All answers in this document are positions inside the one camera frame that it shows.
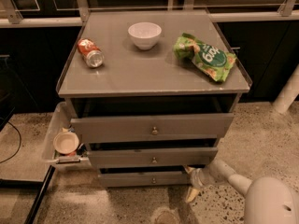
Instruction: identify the grey middle drawer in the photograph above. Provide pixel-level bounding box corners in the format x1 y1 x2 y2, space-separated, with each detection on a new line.
88 147 218 168

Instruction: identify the white ceramic bowl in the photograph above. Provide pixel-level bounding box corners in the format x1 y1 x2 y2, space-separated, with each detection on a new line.
128 22 162 50

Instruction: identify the grey drawer cabinet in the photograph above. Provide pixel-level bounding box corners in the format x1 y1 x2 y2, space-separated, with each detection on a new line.
57 10 251 174

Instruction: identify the metal railing frame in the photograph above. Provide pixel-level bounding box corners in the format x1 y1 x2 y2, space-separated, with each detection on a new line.
0 0 299 27

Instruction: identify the black cable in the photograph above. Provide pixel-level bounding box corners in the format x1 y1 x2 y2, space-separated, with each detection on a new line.
0 119 22 165

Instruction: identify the green snack bag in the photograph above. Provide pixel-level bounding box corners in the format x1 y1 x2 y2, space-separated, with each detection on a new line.
173 33 236 83

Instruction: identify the small beige bowl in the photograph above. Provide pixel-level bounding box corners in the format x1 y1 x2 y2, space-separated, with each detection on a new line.
53 132 79 155

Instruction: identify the grey top drawer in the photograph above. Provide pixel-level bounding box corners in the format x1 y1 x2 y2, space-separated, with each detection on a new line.
71 113 234 143

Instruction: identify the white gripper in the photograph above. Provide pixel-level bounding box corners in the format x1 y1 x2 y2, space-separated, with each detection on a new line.
184 166 217 203

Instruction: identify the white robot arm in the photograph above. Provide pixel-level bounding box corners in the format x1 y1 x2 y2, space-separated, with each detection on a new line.
184 159 299 224

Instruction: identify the grey bottom drawer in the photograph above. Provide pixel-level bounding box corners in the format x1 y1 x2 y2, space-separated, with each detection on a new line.
99 170 190 188

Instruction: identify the white pipe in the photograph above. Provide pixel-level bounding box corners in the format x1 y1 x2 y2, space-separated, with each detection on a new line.
273 64 299 114

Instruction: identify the clear plastic storage bin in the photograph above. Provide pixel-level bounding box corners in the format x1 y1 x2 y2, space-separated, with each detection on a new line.
41 101 92 173

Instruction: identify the orange soda can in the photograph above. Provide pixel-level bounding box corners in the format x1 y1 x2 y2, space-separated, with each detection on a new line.
78 38 104 68

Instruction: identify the grey drawer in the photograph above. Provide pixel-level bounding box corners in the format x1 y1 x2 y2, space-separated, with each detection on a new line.
88 147 218 168
99 170 190 188
71 113 234 143

